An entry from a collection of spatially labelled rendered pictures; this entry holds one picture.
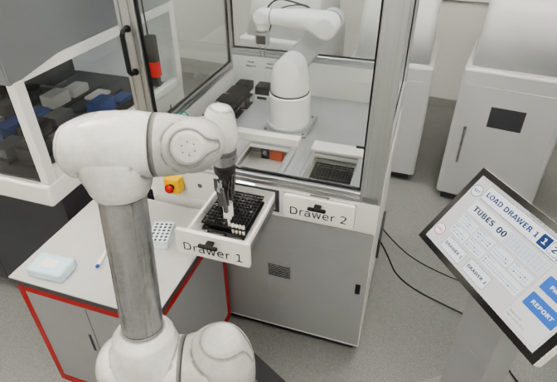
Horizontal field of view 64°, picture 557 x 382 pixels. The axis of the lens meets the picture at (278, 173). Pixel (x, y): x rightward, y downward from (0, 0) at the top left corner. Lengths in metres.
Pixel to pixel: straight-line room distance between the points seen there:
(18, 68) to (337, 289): 1.57
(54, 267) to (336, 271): 1.13
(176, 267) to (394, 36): 1.12
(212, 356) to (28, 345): 1.71
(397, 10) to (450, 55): 3.30
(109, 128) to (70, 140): 0.08
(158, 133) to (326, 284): 1.39
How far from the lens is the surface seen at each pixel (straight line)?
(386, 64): 1.48
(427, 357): 2.51
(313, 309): 2.24
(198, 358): 1.18
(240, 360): 1.18
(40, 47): 2.00
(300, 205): 1.80
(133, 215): 0.98
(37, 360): 2.68
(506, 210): 1.51
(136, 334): 1.16
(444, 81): 4.80
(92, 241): 1.98
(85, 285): 1.81
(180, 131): 0.84
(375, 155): 1.62
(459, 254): 1.53
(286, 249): 2.01
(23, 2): 1.96
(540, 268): 1.42
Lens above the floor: 2.00
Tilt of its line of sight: 34 degrees down
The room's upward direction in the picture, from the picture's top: straight up
